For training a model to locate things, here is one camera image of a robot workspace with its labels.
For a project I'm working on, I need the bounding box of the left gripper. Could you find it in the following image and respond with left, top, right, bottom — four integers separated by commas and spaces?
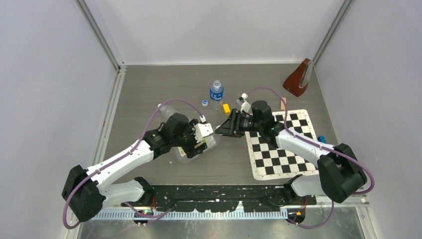
172, 120, 207, 158

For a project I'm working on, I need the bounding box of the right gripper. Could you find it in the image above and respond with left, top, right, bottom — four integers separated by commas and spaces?
216, 109, 263, 138

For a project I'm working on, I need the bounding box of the fruit label plastic bottle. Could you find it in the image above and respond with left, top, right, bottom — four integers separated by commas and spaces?
174, 128, 219, 163

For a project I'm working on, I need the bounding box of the blue label water bottle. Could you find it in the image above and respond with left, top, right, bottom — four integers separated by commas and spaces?
210, 80, 224, 111

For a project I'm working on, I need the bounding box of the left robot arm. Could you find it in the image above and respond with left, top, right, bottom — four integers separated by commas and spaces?
62, 113, 213, 222

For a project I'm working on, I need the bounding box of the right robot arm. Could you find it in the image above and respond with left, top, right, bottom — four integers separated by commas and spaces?
215, 101, 368, 205

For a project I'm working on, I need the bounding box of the clear plastic bottle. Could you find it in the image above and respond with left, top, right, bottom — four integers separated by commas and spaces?
157, 104, 179, 120

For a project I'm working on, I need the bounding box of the yellow block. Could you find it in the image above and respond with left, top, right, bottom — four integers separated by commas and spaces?
222, 104, 231, 115

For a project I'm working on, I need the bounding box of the checkerboard mat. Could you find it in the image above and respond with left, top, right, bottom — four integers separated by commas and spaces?
245, 110, 318, 181

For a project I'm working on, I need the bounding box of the small wooden block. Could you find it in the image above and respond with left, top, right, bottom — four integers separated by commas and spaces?
280, 97, 287, 111

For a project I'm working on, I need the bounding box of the brown wooden metronome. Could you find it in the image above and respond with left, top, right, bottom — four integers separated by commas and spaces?
283, 58, 314, 97

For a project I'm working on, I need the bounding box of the blue brick toy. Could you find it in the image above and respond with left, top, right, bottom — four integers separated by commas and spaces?
317, 135, 326, 143

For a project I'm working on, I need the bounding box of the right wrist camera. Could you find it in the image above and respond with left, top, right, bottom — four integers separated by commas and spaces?
236, 93, 251, 113

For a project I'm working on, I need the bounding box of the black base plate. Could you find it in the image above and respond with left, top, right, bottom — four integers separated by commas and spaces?
130, 184, 317, 213

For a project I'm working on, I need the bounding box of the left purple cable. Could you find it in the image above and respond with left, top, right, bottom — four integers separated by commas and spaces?
62, 99, 208, 230

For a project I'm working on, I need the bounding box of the aluminium front rail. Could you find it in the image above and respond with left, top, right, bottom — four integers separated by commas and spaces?
92, 209, 288, 221

